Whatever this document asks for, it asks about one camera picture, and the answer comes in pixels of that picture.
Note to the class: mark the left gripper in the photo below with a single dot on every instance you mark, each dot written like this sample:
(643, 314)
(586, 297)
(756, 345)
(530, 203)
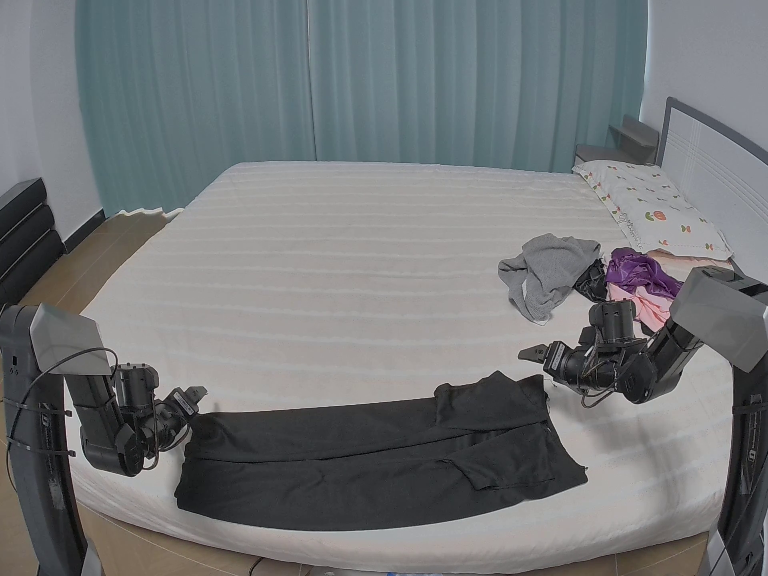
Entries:
(183, 407)

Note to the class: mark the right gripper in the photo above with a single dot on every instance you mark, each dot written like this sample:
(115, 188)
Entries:
(564, 365)

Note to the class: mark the black T-shirt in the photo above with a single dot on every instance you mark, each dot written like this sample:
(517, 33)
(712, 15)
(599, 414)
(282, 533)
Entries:
(360, 453)

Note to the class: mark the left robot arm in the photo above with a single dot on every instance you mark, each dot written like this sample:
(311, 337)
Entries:
(66, 333)

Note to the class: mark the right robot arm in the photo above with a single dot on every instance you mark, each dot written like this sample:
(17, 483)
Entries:
(720, 315)

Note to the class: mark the pile of clothes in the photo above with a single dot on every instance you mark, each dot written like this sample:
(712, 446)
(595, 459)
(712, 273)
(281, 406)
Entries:
(636, 273)

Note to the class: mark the bed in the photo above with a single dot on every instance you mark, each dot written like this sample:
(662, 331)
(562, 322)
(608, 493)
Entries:
(360, 261)

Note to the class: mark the grey garment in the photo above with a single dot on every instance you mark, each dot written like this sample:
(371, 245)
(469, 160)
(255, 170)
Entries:
(546, 267)

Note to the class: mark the white printed pillow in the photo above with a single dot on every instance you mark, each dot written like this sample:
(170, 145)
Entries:
(654, 207)

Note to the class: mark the black chest of drawers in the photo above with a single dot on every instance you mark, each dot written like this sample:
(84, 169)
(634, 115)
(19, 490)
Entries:
(27, 231)

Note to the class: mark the blue-green curtain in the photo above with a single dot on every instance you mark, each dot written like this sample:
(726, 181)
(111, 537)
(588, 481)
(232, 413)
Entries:
(480, 63)
(192, 81)

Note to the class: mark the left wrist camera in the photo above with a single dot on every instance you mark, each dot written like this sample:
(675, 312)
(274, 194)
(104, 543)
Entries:
(137, 387)

